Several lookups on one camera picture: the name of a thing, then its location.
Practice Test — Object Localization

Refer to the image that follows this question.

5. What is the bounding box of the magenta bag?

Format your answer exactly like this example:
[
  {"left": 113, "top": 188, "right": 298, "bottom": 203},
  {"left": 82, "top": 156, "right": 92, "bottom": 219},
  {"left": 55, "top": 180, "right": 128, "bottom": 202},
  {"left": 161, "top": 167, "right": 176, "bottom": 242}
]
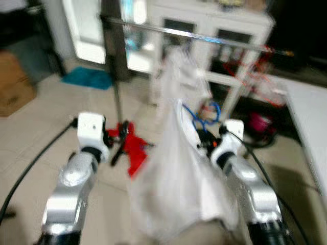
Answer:
[{"left": 248, "top": 112, "right": 276, "bottom": 146}]

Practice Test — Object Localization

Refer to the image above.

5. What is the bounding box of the grey curtain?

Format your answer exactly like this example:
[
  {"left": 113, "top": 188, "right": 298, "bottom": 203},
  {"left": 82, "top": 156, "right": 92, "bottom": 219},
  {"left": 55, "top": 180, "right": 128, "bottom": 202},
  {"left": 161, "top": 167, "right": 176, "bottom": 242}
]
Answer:
[{"left": 100, "top": 0, "right": 131, "bottom": 82}]

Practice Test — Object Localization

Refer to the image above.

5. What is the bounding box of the red cloth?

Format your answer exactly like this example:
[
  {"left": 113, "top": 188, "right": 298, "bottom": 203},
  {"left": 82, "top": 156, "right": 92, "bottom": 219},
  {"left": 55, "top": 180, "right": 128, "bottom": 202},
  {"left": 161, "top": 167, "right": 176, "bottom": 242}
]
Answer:
[{"left": 107, "top": 121, "right": 154, "bottom": 178}]

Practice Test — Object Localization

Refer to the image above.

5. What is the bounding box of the blue plastic hanger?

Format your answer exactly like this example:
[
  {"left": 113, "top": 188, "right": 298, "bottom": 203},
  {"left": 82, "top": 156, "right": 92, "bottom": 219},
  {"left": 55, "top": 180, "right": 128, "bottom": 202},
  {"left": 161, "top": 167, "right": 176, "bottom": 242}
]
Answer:
[{"left": 181, "top": 101, "right": 221, "bottom": 134}]

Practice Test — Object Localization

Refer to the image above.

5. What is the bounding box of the black storage shelf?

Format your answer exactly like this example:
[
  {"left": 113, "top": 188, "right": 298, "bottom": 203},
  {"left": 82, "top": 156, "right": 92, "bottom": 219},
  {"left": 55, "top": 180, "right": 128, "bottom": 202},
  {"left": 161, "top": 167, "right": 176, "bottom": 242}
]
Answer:
[{"left": 0, "top": 0, "right": 67, "bottom": 90}]

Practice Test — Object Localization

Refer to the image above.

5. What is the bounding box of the white collared shirt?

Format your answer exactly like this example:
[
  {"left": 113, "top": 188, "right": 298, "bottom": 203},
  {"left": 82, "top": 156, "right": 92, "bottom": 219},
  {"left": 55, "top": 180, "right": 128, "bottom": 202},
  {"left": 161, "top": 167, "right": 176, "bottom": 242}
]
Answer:
[{"left": 156, "top": 46, "right": 213, "bottom": 120}]

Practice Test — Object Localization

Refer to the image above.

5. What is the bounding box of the white thin shirt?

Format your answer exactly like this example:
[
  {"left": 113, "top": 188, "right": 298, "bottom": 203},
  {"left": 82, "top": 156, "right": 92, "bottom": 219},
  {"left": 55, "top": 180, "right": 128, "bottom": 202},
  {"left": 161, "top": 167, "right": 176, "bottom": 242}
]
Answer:
[{"left": 127, "top": 100, "right": 241, "bottom": 243}]

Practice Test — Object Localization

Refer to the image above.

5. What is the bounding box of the black cabinet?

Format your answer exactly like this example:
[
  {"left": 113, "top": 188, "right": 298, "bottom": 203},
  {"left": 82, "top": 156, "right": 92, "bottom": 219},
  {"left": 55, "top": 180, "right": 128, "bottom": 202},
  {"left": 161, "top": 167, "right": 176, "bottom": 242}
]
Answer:
[{"left": 266, "top": 0, "right": 327, "bottom": 72}]

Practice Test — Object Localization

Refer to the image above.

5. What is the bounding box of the white framed glass door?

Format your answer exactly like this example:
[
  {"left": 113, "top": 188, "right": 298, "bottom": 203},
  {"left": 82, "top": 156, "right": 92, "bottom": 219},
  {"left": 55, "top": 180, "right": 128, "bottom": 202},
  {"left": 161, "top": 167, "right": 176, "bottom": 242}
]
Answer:
[{"left": 61, "top": 0, "right": 108, "bottom": 64}]

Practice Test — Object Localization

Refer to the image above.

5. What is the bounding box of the large brown cardboard box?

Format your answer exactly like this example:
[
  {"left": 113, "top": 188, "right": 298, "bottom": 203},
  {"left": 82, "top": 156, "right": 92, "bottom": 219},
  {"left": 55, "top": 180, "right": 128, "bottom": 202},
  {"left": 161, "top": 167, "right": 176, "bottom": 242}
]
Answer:
[{"left": 0, "top": 48, "right": 36, "bottom": 117}]

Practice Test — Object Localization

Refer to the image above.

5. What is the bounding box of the teal floor mat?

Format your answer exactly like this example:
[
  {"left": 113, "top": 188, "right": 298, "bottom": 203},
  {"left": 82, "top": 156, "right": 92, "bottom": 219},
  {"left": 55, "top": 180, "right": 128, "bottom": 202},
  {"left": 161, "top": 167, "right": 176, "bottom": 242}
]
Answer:
[{"left": 61, "top": 66, "right": 114, "bottom": 90}]

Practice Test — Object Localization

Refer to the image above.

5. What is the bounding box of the red wire hanger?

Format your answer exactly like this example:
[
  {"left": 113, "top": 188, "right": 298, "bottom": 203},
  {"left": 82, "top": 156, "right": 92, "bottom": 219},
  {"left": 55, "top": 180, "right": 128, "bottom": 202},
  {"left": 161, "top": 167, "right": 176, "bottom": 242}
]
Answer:
[{"left": 225, "top": 46, "right": 279, "bottom": 105}]

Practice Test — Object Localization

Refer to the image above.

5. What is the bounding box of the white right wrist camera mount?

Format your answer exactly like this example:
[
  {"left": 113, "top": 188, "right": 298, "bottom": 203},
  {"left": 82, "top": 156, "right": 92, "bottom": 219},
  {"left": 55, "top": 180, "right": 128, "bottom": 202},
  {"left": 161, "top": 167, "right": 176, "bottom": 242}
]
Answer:
[{"left": 212, "top": 120, "right": 245, "bottom": 166}]

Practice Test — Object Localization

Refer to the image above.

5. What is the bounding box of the silver and black clothes rack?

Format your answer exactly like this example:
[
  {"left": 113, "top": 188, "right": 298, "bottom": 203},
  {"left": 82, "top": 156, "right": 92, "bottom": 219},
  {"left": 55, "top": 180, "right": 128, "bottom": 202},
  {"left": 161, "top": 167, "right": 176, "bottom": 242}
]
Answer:
[{"left": 100, "top": 13, "right": 297, "bottom": 128}]

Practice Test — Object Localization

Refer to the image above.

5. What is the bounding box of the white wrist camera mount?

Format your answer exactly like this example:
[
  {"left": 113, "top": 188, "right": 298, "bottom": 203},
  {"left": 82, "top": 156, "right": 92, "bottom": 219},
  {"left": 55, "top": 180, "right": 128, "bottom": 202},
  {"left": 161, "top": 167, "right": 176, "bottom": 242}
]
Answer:
[
  {"left": 77, "top": 112, "right": 110, "bottom": 159},
  {"left": 212, "top": 120, "right": 245, "bottom": 166}
]

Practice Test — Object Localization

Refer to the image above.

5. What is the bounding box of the white glass-door cabinet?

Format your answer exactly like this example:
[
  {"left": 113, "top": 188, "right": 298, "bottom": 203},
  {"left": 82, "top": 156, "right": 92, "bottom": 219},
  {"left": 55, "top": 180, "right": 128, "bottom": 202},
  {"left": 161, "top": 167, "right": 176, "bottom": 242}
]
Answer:
[{"left": 151, "top": 0, "right": 276, "bottom": 120}]

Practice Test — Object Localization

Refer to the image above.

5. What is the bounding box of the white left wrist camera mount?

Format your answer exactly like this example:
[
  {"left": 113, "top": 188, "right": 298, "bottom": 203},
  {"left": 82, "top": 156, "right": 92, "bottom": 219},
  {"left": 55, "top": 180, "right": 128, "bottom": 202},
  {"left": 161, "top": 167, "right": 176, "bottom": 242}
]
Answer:
[{"left": 77, "top": 112, "right": 110, "bottom": 159}]

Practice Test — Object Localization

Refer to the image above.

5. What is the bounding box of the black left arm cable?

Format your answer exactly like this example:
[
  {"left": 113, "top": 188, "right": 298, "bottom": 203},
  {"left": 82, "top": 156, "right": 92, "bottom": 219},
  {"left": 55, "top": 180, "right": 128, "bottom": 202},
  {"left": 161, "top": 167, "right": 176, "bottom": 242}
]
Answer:
[{"left": 0, "top": 120, "right": 77, "bottom": 225}]

